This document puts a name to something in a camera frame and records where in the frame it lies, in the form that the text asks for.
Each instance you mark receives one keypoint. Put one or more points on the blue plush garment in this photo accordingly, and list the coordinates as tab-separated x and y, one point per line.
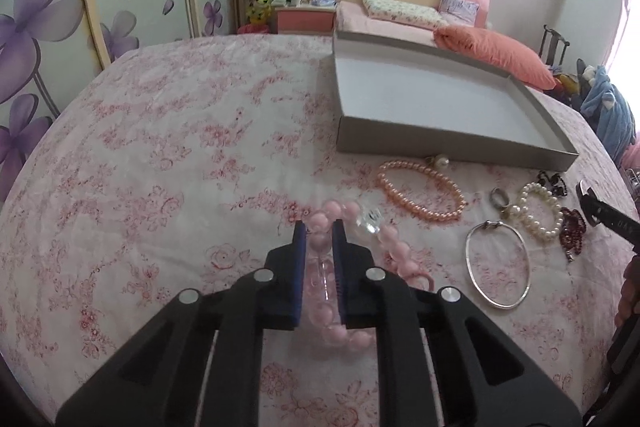
615	126

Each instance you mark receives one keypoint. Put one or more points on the floral pink bedsheet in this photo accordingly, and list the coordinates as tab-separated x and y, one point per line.
183	164

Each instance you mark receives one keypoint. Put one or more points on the floral white pillow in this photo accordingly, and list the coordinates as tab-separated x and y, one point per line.
404	13

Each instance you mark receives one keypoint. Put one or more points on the grey shallow cardboard box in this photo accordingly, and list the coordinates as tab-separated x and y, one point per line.
402	99

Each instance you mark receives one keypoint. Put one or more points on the pink bedside table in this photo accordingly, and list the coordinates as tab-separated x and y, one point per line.
305	20

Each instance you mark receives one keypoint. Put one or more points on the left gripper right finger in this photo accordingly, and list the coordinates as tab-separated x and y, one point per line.
441	360

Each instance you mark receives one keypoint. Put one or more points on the person's right hand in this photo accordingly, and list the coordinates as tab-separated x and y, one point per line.
629	293

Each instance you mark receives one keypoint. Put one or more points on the thin silver bangle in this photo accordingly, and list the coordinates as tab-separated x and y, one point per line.
486	227

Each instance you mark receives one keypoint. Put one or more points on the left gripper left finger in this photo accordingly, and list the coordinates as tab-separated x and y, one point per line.
197	361

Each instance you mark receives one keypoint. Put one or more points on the orange pink quilt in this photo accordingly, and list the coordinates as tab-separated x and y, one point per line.
497	50

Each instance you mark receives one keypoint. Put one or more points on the dark wooden chair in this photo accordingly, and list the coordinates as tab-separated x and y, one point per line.
553	47

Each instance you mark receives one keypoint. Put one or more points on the small lilac pillow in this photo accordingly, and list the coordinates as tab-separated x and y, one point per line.
463	11

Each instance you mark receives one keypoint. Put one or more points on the single pearl earring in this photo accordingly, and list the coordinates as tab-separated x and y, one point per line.
438	162

